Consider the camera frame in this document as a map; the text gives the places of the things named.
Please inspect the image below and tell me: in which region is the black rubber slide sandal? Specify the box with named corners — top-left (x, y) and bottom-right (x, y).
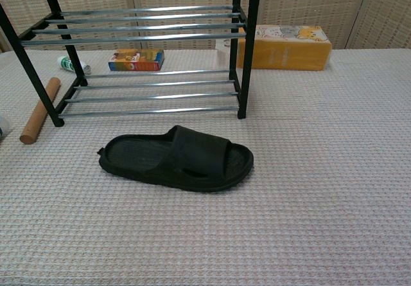
top-left (97, 125), bottom-right (255, 193)

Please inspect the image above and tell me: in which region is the black metal shoe rack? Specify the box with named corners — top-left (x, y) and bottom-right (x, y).
top-left (0, 0), bottom-right (263, 128)

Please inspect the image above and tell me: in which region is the small white box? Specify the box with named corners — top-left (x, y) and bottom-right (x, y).
top-left (214, 37), bottom-right (240, 66)

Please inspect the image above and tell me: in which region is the orange blue small carton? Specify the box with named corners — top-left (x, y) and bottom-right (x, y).
top-left (108, 48), bottom-right (165, 72)

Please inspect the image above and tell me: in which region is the white waffle tablecloth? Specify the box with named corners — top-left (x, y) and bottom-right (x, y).
top-left (0, 48), bottom-right (411, 286)

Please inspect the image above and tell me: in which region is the yellow cat print tissue pack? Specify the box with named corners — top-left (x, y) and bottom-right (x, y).
top-left (236, 24), bottom-right (333, 72)

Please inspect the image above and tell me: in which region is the white green tube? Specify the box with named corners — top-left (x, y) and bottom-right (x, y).
top-left (57, 55), bottom-right (91, 75)

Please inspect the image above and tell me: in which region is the wooden rolling pin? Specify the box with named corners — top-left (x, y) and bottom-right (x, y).
top-left (19, 76), bottom-right (62, 145)

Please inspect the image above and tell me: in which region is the beige woven folding screen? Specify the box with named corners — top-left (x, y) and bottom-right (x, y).
top-left (0, 0), bottom-right (411, 54)

